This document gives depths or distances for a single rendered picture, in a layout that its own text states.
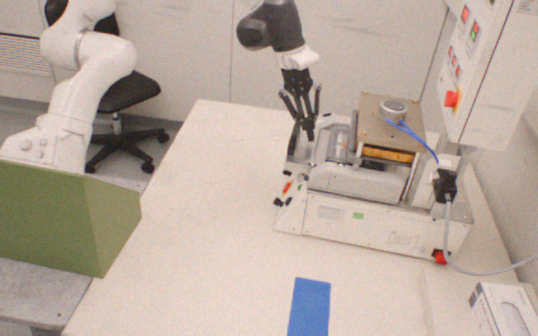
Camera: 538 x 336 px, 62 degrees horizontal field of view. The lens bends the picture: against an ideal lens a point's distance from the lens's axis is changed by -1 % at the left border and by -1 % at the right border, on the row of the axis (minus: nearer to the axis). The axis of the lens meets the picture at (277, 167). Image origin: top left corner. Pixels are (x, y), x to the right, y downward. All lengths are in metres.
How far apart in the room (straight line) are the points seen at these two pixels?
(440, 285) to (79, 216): 0.92
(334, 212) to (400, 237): 0.20
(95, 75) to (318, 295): 0.81
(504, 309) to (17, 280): 1.20
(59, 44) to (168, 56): 1.72
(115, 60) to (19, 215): 0.44
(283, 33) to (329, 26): 1.55
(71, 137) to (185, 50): 1.79
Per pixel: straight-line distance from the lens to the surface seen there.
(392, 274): 1.33
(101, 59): 1.25
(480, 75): 1.10
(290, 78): 1.23
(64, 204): 1.13
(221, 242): 1.33
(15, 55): 3.48
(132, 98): 2.67
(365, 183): 1.22
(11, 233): 1.30
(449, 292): 1.29
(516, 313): 1.24
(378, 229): 1.32
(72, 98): 1.24
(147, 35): 2.97
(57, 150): 1.20
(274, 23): 1.18
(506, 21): 1.07
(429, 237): 1.34
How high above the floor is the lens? 1.70
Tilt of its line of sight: 36 degrees down
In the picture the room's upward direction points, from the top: 7 degrees clockwise
